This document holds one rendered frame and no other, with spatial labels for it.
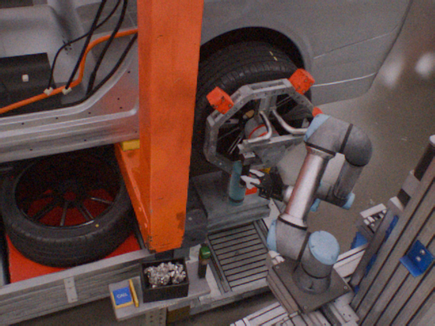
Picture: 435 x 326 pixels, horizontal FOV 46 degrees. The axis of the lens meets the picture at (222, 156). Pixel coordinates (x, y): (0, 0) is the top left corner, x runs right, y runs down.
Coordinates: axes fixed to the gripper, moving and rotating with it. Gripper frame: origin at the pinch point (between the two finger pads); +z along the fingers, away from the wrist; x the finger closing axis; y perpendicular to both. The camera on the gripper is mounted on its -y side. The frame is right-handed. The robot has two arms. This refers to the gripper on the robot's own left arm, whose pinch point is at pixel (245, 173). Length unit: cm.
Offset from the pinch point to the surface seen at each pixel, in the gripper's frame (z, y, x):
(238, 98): 14.1, -25.6, 17.8
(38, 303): 69, 59, -71
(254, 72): 12.1, -33.4, 29.2
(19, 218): 91, 32, -49
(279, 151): -9.6, -3.1, 18.4
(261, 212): -5, 68, 37
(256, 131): 3.8, -7.3, 21.2
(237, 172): 5.9, 9.6, 7.8
